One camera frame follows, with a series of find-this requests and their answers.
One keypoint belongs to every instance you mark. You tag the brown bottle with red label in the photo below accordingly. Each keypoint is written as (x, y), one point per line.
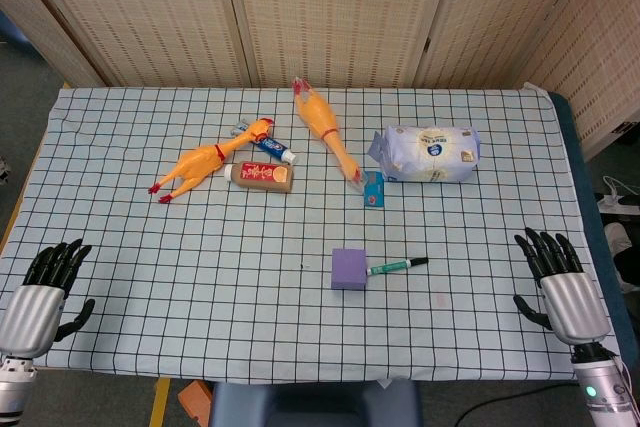
(260, 176)

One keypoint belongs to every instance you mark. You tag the green marker pen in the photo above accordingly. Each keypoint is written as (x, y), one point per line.
(395, 265)

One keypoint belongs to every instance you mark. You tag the pale blue food bag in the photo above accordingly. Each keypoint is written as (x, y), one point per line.
(427, 153)

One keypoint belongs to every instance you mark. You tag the dark blue chair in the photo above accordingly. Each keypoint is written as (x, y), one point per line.
(315, 404)

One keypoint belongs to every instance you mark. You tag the blue toothpaste tube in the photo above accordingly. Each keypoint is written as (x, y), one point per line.
(272, 146)

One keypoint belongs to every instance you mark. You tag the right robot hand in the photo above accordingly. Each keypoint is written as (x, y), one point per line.
(570, 297)

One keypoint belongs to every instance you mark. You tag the small blue box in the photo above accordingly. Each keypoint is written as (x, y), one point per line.
(374, 190)

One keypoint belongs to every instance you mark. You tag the beige folding screen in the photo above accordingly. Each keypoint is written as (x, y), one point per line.
(320, 12)

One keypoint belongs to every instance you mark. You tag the rubber chicken with straight neck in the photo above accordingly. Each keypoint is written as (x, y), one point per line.
(325, 122)

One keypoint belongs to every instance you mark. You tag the orange block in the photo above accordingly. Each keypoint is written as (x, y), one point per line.
(194, 398)

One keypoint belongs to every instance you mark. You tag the rubber chicken with bent neck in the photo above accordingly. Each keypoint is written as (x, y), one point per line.
(210, 158)

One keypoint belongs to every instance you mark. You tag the checkered tablecloth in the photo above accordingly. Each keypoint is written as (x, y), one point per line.
(300, 227)

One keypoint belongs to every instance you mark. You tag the yellow floor tape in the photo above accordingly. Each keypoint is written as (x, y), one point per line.
(160, 402)

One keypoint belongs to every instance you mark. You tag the purple foam cube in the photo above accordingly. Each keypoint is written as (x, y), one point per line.
(348, 269)

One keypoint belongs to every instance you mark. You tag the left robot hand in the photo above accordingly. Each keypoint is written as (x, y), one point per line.
(31, 308)

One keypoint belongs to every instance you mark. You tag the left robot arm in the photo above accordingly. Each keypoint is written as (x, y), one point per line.
(14, 387)

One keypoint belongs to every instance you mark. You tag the white power strip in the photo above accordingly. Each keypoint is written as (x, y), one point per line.
(617, 199)

